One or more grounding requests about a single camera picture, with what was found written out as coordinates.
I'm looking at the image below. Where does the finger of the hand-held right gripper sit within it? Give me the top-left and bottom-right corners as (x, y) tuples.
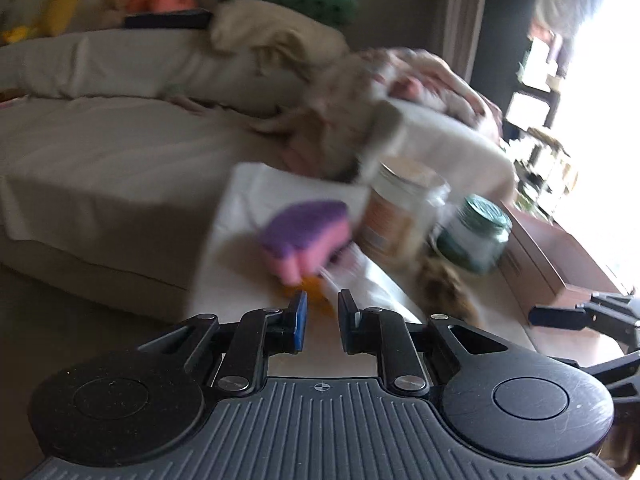
(528, 291), (640, 353)
(575, 355), (640, 406)

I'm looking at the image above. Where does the brown fluffy item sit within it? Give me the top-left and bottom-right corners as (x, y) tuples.
(417, 257), (483, 318)

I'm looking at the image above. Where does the metal shelf rack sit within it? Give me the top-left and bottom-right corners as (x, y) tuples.
(505, 30), (583, 221)

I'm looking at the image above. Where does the purple and pink sponge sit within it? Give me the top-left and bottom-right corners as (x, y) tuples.
(257, 200), (353, 286)

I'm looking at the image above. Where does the beige curtain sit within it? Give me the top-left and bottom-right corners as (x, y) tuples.
(442, 0), (491, 81)

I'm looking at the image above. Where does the dark flat box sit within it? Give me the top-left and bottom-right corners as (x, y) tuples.
(124, 9), (213, 30)

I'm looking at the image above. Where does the white cloth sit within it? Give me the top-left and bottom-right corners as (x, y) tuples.
(187, 162), (421, 323)

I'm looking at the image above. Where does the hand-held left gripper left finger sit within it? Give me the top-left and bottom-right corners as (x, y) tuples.
(137, 291), (308, 393)

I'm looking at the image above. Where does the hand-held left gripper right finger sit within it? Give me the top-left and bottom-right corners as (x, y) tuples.
(337, 289), (506, 393)

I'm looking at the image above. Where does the glass jar green lid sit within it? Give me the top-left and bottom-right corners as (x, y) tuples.
(435, 195), (513, 276)

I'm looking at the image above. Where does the orange soft item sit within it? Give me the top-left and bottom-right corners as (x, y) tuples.
(272, 275), (333, 313)

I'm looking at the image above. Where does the floral printed blanket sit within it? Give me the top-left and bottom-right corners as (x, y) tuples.
(320, 47), (503, 146)

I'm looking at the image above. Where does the small brown plush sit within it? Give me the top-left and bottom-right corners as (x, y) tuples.
(102, 0), (128, 26)

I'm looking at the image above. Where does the beige sofa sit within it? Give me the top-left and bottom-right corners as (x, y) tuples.
(0, 30), (351, 321)

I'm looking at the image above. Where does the beige pillow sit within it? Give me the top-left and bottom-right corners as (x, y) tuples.
(210, 0), (351, 68)

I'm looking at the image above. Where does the clear jar beige lid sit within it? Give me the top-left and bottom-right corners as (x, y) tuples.
(357, 157), (451, 261)

